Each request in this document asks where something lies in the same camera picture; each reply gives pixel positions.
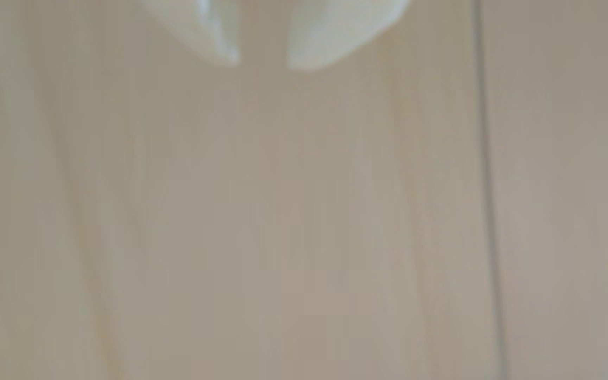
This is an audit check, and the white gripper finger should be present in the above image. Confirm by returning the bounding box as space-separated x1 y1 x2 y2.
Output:
285 0 413 72
138 0 241 67

